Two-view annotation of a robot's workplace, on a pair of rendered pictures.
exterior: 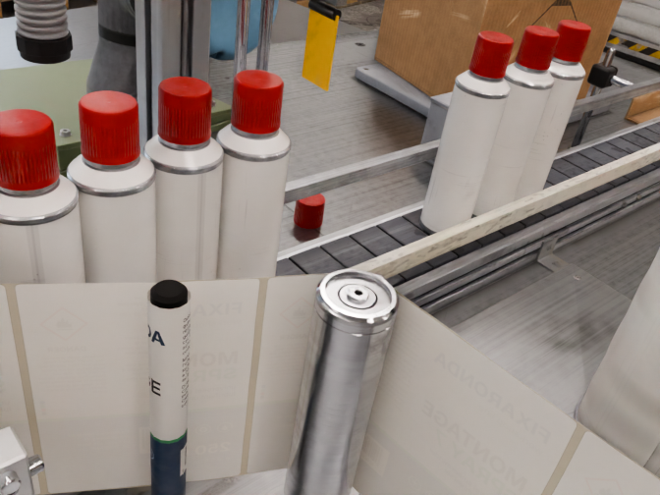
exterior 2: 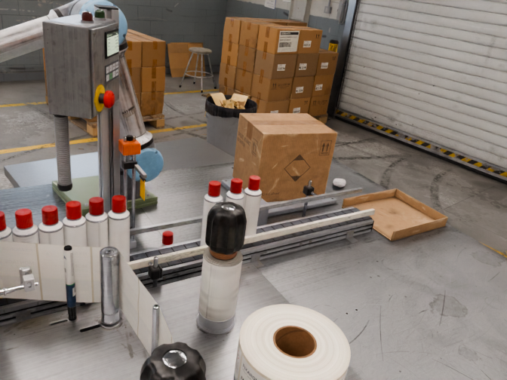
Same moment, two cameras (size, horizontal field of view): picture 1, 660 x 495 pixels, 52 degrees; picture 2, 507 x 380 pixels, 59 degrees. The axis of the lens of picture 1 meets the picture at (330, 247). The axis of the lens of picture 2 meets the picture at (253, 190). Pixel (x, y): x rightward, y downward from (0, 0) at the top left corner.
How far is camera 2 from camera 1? 0.72 m
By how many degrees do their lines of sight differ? 13
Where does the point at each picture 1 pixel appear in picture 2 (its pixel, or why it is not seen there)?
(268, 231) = (122, 240)
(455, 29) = (253, 168)
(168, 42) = (105, 183)
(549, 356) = not seen: hidden behind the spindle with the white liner
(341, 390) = (104, 274)
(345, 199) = (186, 235)
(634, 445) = (203, 306)
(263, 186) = (119, 227)
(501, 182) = not seen: hidden behind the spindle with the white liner
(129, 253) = (76, 243)
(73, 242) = (59, 238)
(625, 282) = (283, 273)
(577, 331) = not seen: hidden behind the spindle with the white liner
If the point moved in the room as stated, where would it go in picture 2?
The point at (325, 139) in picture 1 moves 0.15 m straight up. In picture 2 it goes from (192, 211) to (195, 172)
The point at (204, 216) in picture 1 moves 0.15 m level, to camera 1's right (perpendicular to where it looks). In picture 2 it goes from (100, 234) to (158, 249)
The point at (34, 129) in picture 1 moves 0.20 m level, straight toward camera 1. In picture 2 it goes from (52, 210) to (35, 263)
